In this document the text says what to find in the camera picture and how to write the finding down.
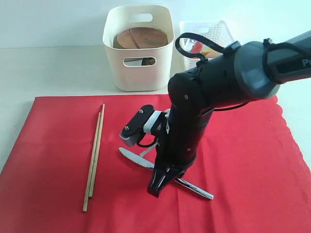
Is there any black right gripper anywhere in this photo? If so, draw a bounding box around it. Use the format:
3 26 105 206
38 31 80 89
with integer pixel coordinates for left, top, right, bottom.
147 72 214 197

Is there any steel table knife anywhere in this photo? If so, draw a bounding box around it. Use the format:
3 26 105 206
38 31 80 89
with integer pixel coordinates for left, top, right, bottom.
119 147 214 200

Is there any short wooden chopstick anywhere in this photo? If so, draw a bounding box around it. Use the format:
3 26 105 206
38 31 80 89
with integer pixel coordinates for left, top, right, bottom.
88 112 101 198

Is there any long wooden chopstick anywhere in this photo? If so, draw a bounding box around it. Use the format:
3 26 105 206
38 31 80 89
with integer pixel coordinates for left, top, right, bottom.
83 104 105 212

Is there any red cloth mat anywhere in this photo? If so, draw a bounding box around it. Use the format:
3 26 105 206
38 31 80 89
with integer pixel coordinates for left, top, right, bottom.
0 95 311 233

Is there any yellow cheese wedge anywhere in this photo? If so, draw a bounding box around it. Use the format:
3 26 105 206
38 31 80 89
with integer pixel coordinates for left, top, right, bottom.
202 49 220 58

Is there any red sausage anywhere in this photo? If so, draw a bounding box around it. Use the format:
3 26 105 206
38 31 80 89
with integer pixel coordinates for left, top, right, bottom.
190 41 203 54

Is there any dark wooden spoon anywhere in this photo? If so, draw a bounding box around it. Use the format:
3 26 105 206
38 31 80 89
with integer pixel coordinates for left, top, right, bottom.
128 29 140 49

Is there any brown wooden plate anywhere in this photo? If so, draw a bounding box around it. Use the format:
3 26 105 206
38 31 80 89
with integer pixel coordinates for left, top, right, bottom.
116 27 168 49

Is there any stainless steel cup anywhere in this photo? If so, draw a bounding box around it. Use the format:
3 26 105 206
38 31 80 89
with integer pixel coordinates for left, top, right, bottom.
123 58 143 67

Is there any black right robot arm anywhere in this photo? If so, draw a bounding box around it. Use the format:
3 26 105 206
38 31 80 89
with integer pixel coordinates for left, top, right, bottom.
147 32 311 197

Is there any cream plastic bin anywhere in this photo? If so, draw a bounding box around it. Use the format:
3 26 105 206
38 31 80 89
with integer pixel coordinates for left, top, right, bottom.
103 5 174 91

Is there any white lattice plastic basket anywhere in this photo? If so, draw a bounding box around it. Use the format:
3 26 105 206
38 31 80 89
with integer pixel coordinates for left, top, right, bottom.
179 20 235 68

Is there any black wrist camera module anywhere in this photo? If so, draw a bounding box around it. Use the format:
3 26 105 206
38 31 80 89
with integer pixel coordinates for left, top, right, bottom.
120 104 170 148

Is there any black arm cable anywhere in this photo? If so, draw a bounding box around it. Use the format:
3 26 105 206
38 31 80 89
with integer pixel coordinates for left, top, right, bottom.
174 33 234 64

